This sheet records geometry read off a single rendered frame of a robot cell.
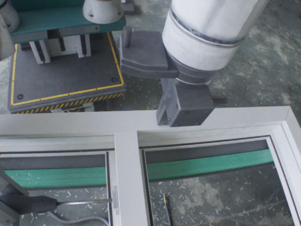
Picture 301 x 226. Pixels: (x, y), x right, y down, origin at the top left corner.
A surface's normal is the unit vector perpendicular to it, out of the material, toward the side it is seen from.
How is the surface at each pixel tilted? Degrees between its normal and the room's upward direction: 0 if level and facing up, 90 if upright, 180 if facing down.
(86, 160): 0
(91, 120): 0
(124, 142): 0
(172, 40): 89
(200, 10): 90
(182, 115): 90
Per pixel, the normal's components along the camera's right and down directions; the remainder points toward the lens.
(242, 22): 0.27, 0.85
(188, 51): -0.49, 0.69
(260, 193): 0.19, -0.50
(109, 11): 0.50, 0.56
